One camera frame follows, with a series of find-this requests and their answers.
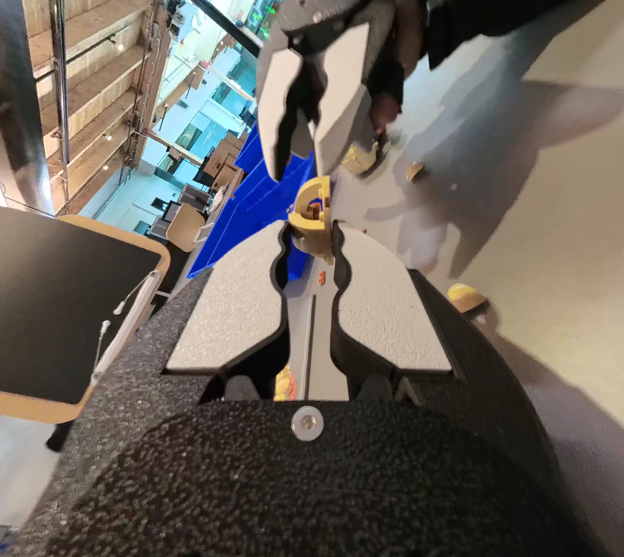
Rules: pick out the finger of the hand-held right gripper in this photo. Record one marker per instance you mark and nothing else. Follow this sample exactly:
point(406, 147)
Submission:
point(346, 70)
point(273, 94)

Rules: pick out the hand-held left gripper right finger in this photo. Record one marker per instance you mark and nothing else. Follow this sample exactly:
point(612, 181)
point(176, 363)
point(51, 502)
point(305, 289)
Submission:
point(390, 318)

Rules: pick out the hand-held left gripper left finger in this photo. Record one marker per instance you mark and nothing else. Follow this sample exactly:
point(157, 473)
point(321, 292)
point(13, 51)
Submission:
point(229, 313)

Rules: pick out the tan curved brick assembly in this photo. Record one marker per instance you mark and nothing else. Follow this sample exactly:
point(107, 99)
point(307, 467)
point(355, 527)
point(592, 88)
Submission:
point(312, 221)

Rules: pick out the grey desk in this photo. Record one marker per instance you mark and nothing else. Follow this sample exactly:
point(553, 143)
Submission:
point(560, 225)

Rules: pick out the person's right hand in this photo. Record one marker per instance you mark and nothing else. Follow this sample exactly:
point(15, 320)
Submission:
point(412, 26)

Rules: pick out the grey instruction booklet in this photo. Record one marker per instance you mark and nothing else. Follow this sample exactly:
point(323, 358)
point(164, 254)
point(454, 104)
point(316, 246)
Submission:
point(298, 333)

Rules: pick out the tan dome brick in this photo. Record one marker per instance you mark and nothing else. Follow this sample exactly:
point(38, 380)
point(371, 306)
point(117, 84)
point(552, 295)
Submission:
point(465, 298)

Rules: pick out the stack of cardboard boxes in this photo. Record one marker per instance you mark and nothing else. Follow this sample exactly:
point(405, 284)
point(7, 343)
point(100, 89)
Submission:
point(222, 162)

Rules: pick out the yellowish tan brick cluster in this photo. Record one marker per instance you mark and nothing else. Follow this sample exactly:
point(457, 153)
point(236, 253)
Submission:
point(360, 160)

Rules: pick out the light wooden chair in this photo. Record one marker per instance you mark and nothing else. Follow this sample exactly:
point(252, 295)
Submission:
point(185, 225)

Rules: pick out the small brown tan brick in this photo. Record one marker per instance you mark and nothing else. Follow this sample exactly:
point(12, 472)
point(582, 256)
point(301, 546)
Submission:
point(415, 172)

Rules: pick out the black board with wooden rim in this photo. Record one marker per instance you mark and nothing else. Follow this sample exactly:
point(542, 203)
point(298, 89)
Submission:
point(63, 303)

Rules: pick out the dark shiny metal column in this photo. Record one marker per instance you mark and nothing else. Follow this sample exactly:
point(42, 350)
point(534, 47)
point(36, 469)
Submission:
point(19, 79)

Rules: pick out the white metal bracket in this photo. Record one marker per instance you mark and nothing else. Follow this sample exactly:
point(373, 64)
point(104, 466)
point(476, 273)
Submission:
point(126, 325)

